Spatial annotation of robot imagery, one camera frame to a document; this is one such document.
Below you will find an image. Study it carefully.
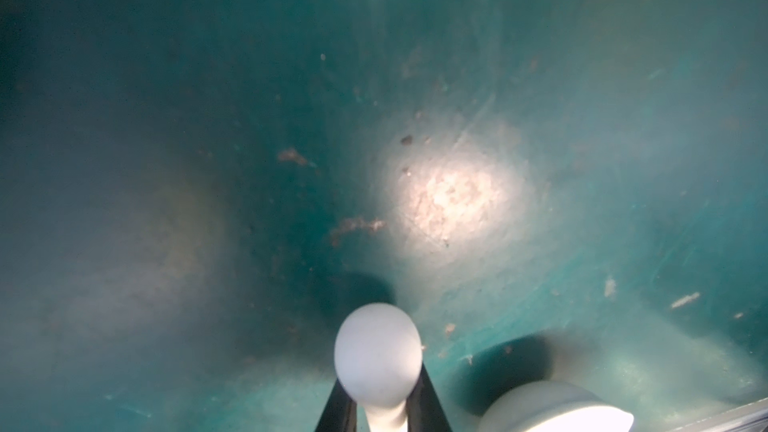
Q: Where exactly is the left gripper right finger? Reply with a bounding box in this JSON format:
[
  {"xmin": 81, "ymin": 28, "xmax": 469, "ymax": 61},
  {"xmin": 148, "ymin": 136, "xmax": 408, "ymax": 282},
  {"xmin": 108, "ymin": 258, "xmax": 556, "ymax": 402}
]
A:
[{"xmin": 405, "ymin": 365, "xmax": 452, "ymax": 432}]

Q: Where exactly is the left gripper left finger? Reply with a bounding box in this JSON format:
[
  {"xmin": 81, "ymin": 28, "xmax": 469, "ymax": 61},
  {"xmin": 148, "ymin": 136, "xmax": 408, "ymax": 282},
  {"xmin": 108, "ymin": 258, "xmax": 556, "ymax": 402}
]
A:
[{"xmin": 315, "ymin": 380, "xmax": 357, "ymax": 432}]

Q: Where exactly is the white ceramic pestle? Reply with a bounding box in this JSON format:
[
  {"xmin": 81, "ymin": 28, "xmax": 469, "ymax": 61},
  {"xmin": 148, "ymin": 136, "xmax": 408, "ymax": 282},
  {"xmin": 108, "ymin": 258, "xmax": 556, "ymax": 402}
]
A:
[{"xmin": 334, "ymin": 303, "xmax": 423, "ymax": 431}]

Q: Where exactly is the white ceramic mortar bowl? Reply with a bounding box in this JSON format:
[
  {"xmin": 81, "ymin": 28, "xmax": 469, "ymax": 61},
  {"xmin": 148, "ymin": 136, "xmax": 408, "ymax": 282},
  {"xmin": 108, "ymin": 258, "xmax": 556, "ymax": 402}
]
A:
[{"xmin": 478, "ymin": 381, "xmax": 634, "ymax": 432}]

